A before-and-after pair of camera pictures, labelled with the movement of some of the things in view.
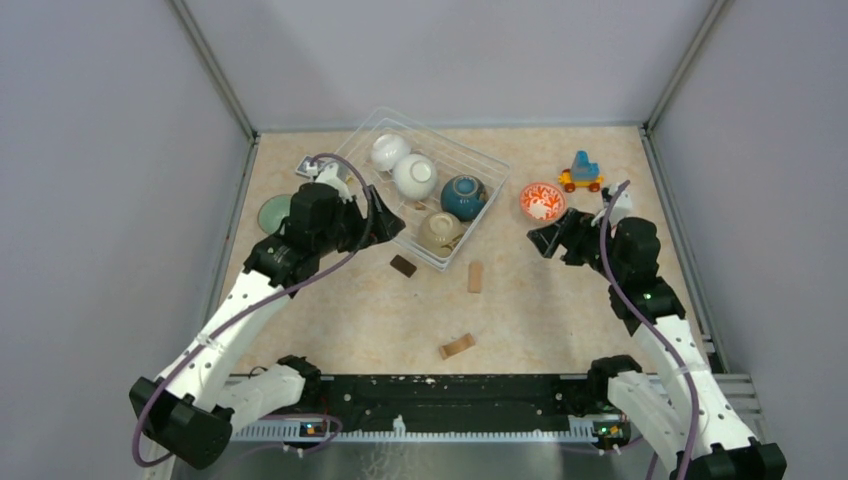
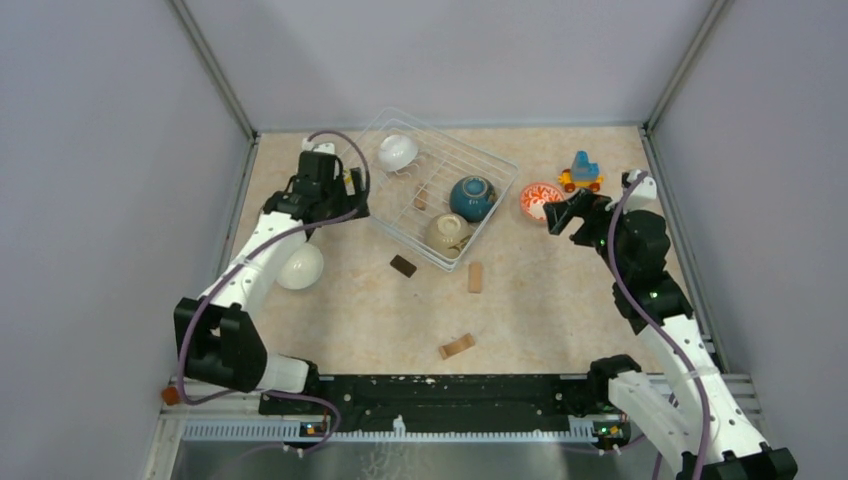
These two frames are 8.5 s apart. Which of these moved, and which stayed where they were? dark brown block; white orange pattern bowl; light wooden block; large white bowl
Moved: large white bowl
Stayed: dark brown block; white orange pattern bowl; light wooden block
